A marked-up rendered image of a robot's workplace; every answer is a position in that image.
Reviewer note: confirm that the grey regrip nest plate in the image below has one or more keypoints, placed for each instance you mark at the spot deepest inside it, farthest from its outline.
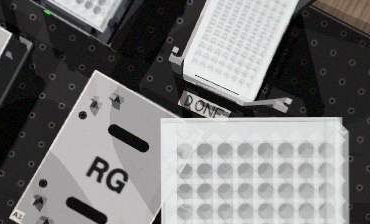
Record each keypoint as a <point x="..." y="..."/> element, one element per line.
<point x="104" y="166"/>

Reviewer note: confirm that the white rectangular plate nest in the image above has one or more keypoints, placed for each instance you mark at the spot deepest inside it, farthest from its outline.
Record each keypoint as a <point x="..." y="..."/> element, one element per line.
<point x="13" y="55"/>

